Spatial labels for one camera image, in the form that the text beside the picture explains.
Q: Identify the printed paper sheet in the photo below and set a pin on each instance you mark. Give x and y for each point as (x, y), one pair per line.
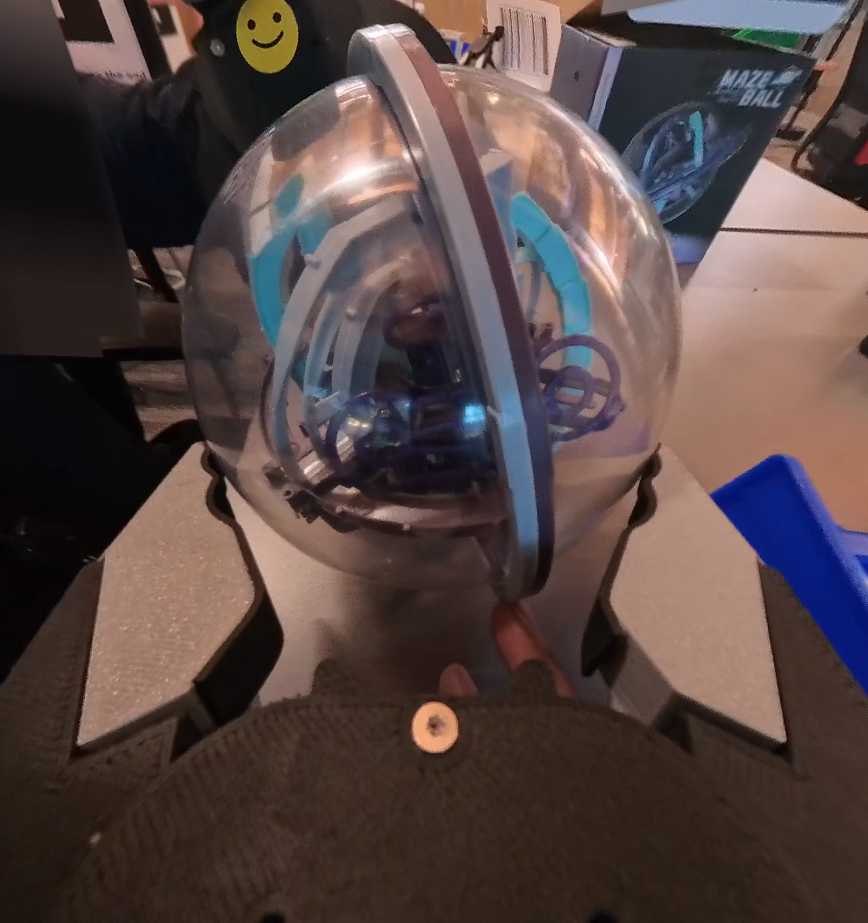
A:
(524, 40)

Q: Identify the brown cardboard box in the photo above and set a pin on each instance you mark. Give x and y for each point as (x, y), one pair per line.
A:
(477, 11)

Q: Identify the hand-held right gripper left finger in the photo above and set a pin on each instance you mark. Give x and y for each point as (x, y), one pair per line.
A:
(167, 620)

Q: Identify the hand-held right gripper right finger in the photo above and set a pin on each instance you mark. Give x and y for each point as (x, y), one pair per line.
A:
(693, 620)

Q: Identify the person's right hand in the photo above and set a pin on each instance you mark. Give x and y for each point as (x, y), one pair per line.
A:
(524, 642)

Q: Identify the person's left forearm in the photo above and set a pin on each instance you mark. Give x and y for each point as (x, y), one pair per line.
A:
(145, 158)

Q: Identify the large blue plastic bin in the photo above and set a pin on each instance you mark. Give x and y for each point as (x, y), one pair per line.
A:
(823, 562)

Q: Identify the framed marker sign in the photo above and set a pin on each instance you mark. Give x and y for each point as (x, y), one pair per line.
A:
(116, 43)

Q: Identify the black office chair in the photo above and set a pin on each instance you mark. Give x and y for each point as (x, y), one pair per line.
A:
(152, 317)

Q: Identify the red backed office chair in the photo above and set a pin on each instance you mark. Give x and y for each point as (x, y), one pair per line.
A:
(859, 108)

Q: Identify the person's black clothing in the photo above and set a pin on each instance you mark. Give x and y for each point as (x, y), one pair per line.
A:
(44, 469)

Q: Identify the dark printed game box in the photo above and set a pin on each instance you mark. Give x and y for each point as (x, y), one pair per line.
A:
(722, 108)

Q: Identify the small black tripod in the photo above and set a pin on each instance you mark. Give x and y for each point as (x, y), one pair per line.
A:
(488, 47)

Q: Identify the clear plastic maze ball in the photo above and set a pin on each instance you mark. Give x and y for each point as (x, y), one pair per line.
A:
(376, 324)

